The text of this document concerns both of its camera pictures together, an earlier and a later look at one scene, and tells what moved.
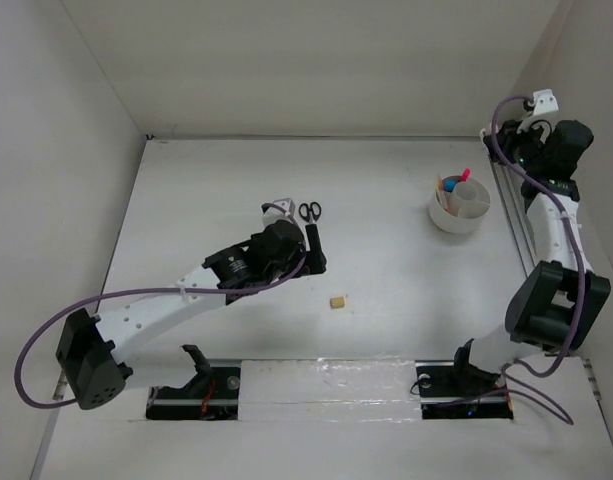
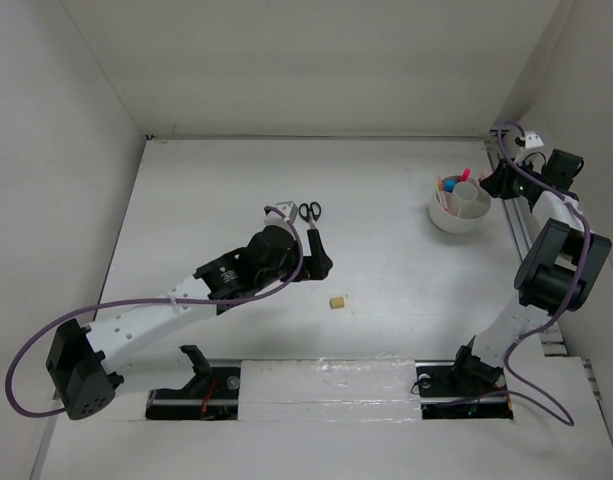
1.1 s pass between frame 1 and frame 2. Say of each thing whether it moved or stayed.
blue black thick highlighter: stayed
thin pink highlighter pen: stayed
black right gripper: moved
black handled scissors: stayed
